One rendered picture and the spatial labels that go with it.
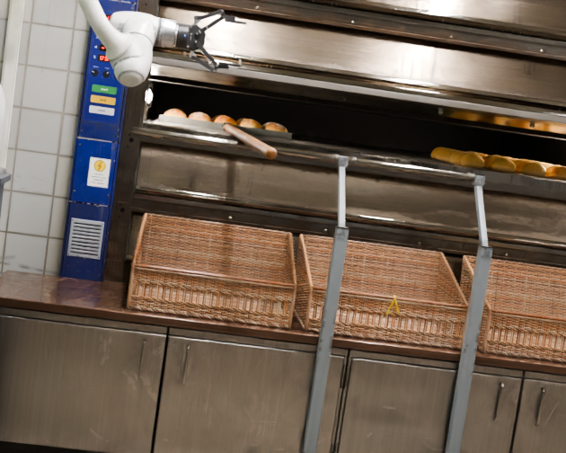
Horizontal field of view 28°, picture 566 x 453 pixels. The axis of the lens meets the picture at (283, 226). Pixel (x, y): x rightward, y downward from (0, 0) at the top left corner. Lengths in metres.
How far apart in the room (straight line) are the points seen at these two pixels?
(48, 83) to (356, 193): 1.20
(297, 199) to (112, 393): 1.03
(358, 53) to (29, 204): 1.33
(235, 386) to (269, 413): 0.15
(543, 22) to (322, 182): 1.01
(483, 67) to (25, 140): 1.72
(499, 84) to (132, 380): 1.75
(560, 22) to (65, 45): 1.83
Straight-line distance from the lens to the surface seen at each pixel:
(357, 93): 4.09
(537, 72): 4.40
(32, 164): 4.22
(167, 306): 3.75
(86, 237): 4.19
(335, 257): 3.65
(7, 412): 3.82
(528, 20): 4.36
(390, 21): 4.25
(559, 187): 4.42
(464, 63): 4.32
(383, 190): 4.27
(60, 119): 4.20
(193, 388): 3.76
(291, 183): 4.22
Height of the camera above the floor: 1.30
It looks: 6 degrees down
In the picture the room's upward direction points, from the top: 8 degrees clockwise
